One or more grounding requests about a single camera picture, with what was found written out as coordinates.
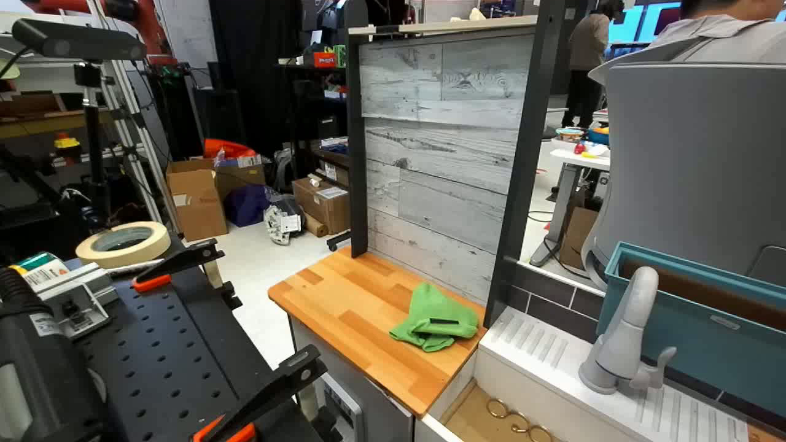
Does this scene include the green towel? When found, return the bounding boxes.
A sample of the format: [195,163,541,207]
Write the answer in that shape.
[388,280,481,357]

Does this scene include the grey wood plank back panel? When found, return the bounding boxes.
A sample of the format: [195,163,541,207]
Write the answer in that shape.
[357,33,537,307]

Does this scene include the white round device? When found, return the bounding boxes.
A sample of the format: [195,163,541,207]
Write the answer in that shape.
[260,200,307,248]

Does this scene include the black storage shelf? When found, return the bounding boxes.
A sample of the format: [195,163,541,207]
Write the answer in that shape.
[275,46,353,191]

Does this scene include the blue bag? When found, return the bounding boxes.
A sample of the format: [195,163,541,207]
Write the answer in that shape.
[224,183,272,228]

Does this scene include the low cardboard box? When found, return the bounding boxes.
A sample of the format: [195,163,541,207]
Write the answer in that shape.
[211,159,271,202]

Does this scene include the orange fabric item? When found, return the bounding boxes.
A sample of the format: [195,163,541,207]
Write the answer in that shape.
[202,135,260,163]

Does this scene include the cardboard box with black print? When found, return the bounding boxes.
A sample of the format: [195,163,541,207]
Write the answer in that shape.
[558,202,601,271]

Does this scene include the wooden cutting board counter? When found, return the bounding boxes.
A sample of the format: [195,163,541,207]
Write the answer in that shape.
[287,316,423,442]

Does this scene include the white table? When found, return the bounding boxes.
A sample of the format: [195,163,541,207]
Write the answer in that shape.
[529,142,614,271]

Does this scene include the tall cardboard box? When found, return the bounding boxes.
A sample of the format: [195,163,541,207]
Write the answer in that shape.
[165,158,232,244]

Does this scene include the colourful toys pile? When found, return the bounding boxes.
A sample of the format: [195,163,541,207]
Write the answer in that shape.
[553,121,614,159]

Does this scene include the white toy sink unit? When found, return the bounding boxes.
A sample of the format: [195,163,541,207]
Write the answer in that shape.
[416,305,757,442]

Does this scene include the person in beige shirt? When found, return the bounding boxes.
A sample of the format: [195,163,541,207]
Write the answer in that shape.
[560,0,626,132]

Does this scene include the grey toy faucet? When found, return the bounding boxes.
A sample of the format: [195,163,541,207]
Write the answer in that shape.
[578,264,680,400]

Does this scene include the black perforated workbench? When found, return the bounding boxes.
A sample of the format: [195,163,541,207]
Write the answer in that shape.
[47,259,329,442]

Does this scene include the silver tripod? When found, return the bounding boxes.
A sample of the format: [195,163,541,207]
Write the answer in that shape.
[87,0,181,237]

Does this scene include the masking tape roll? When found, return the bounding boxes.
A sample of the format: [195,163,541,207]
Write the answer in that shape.
[74,219,175,271]

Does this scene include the grey chair back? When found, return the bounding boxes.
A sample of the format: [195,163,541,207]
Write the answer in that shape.
[583,62,786,289]

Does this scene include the computer monitor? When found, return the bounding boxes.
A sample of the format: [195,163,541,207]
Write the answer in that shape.
[606,0,685,49]

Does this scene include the teal box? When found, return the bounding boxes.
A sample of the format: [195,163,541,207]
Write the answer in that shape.
[598,239,786,423]

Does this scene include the labelled small box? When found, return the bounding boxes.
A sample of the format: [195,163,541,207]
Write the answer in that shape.
[7,250,78,294]

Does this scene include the person in white shirt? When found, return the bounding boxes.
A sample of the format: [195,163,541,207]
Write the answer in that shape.
[588,0,786,89]

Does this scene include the black machine housing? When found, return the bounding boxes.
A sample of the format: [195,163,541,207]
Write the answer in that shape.
[0,267,113,442]

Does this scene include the black frame post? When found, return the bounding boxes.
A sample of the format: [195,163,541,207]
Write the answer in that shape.
[343,24,370,261]
[485,0,571,330]

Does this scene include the black clamp with orange handle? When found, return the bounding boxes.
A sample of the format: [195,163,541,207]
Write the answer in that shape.
[129,239,229,297]
[190,342,331,442]

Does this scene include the thin gold wire rings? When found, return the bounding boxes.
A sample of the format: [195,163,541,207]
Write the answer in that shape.
[485,395,556,442]

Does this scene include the black camera stand pole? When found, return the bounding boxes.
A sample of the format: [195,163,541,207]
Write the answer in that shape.
[72,60,115,234]

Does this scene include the black stereo camera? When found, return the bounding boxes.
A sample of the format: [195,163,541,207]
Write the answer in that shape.
[9,18,151,63]

